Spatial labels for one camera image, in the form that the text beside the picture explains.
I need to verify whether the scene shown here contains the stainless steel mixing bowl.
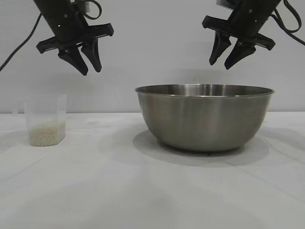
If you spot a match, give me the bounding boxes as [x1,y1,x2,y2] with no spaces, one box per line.
[134,83,275,153]

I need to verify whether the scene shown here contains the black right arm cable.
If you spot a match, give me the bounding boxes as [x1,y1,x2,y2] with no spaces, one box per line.
[268,0,305,46]

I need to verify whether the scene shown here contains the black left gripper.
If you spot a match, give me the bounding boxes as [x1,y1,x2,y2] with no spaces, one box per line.
[33,0,113,76]

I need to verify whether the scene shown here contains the black left camera cable loop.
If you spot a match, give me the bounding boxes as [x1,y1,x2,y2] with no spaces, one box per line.
[76,0,103,20]

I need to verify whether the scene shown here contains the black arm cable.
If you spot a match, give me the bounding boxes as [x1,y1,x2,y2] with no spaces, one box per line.
[0,14,43,71]
[268,0,305,46]

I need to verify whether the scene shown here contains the translucent plastic measuring cup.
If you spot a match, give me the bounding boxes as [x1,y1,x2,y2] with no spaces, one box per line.
[12,94,67,146]

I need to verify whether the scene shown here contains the white rice grains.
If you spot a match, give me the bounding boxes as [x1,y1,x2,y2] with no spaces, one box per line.
[30,121,66,146]

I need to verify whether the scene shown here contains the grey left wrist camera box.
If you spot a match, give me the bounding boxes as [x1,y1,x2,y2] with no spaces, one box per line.
[80,1,92,13]

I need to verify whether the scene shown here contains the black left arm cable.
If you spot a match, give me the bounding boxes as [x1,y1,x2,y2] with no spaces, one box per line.
[0,14,43,71]

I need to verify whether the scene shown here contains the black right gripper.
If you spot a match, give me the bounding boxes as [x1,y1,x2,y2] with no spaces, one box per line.
[202,0,282,70]

